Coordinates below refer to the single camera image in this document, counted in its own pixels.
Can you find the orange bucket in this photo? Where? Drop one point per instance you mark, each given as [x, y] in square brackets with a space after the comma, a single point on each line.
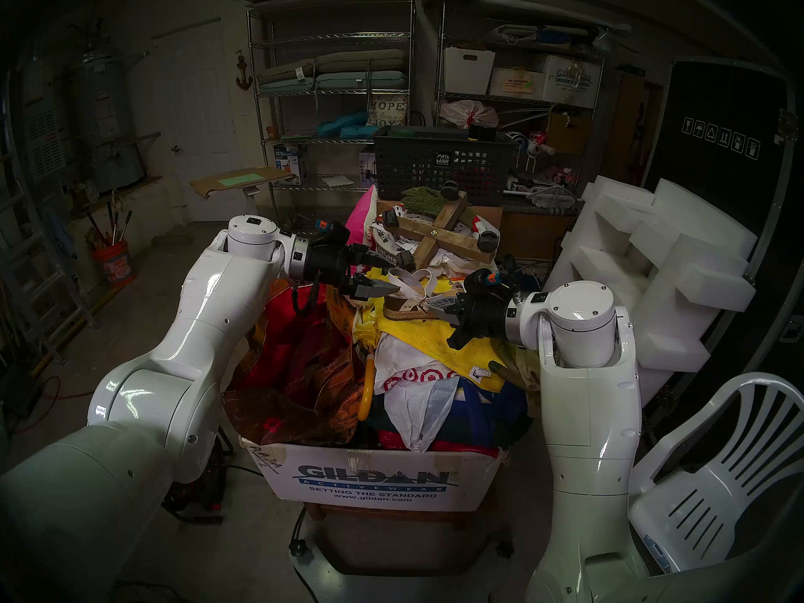
[113, 266]

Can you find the brown wooden stand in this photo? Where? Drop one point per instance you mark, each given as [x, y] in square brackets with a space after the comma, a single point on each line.
[402, 517]

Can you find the HOPE sign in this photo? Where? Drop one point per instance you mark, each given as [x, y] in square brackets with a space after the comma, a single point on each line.
[388, 110]

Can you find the brown wooden chest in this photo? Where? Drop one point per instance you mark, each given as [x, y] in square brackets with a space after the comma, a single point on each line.
[534, 234]

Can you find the beige green garden glove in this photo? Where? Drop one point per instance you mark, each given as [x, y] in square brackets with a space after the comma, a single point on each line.
[518, 369]

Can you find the white panel door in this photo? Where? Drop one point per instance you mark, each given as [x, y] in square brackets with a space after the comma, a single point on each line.
[201, 130]

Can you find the black flight case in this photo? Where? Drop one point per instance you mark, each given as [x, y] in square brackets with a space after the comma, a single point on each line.
[722, 99]

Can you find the white foam packing frame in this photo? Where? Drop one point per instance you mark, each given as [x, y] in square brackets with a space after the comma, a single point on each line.
[653, 231]

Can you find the pink pillow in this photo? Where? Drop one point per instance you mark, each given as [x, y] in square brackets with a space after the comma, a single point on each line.
[359, 218]

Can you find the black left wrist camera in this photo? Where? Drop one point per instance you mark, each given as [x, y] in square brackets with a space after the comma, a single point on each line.
[333, 231]

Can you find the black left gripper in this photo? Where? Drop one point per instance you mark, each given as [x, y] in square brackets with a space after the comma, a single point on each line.
[326, 264]

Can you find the wooden cross caster dolly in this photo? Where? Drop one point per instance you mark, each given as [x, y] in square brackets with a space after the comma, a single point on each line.
[433, 231]

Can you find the grey furnace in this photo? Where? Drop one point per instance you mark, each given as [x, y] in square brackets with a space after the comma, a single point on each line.
[44, 143]

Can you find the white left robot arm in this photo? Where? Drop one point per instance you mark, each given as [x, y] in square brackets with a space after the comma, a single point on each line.
[207, 306]

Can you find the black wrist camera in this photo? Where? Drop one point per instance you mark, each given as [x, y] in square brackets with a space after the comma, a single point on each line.
[483, 280]
[333, 231]

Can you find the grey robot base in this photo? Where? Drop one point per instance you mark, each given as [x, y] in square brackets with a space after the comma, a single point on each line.
[402, 586]

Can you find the aluminium ladder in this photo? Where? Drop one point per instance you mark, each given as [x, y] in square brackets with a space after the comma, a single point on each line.
[38, 281]

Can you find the white storage bin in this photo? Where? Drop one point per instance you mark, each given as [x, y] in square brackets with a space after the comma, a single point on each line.
[468, 71]

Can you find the large Gildan cardboard box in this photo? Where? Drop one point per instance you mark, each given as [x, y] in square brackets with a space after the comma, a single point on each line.
[377, 479]

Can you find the pale teal seat cushion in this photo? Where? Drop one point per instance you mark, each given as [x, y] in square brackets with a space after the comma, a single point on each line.
[358, 80]

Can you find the white plastic chair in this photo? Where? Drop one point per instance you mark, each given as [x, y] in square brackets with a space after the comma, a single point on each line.
[697, 514]

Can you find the grey water heater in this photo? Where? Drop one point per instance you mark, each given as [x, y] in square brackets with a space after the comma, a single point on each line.
[107, 118]

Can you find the brown wooden cabinet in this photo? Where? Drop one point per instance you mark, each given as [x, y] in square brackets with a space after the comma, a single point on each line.
[628, 127]

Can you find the anchor wall decoration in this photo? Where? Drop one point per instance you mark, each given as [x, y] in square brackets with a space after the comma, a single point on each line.
[243, 71]

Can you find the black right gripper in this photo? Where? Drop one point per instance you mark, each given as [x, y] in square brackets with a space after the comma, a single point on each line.
[493, 318]

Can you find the olive seat cushion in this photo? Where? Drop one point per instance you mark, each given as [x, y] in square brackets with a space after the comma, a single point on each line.
[358, 59]

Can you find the yellow towel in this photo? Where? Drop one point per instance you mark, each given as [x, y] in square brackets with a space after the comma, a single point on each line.
[433, 344]

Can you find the green knit glove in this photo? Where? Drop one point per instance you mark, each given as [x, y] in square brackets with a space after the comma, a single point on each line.
[424, 200]

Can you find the white red plastic bag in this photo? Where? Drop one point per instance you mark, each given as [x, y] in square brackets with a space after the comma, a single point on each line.
[414, 413]

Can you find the black mesh basket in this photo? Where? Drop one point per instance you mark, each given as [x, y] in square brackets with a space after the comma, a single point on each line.
[408, 162]

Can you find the blue fabric bag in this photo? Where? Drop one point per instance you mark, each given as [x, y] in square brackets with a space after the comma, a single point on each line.
[496, 413]

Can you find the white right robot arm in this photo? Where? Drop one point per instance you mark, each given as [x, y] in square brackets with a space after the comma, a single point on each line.
[590, 419]

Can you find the brown cardboard box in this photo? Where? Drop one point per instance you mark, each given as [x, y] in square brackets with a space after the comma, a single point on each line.
[568, 134]

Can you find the white pink plastic bag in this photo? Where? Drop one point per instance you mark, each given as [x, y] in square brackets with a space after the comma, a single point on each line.
[468, 113]

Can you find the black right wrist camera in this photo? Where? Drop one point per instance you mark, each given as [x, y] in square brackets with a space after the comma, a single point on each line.
[483, 280]

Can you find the grey clothes iron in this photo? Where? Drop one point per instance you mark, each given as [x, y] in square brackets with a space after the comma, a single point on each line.
[549, 196]

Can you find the pink artificial flowers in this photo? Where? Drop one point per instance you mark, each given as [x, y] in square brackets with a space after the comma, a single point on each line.
[561, 176]

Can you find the blue white product box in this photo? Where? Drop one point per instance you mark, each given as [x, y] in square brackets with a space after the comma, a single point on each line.
[291, 164]

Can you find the white box orange label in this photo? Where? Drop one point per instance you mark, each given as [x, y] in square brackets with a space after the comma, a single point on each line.
[515, 83]

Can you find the red orange tote bag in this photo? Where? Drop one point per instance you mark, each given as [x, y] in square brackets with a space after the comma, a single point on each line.
[295, 363]

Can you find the small Gildan cardboard box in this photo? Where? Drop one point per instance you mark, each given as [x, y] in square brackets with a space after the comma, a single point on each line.
[571, 80]

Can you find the turquoise pillow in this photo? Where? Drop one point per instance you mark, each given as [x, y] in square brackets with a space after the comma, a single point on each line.
[342, 124]

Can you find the red fabric bag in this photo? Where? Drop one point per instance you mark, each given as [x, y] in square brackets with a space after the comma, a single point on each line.
[440, 446]

